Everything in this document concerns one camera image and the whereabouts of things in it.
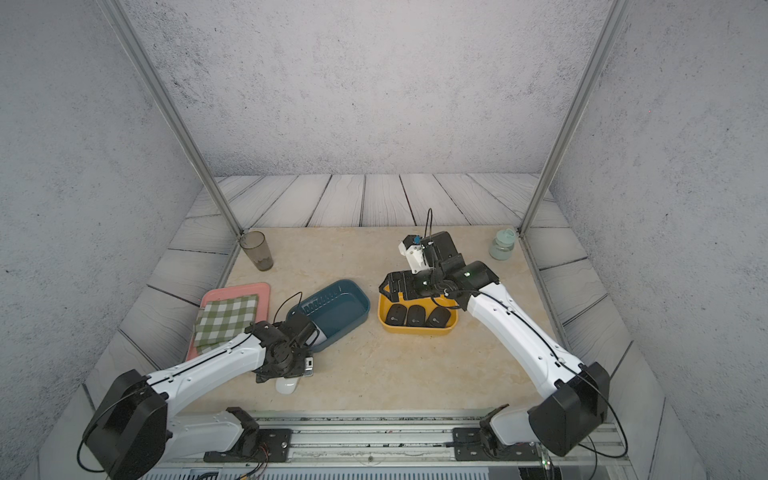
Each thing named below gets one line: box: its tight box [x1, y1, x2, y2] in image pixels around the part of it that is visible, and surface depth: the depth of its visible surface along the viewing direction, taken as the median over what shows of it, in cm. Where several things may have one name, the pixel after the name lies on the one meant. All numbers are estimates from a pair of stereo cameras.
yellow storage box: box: [377, 293, 458, 336], surface depth 95 cm
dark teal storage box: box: [293, 279, 370, 352], surface depth 100 cm
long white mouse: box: [275, 377, 300, 395], surface depth 84 cm
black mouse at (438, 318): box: [424, 306, 451, 328], surface depth 95 cm
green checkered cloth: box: [193, 294, 259, 354], surface depth 96 cm
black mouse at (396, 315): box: [386, 304, 407, 326], surface depth 96 cm
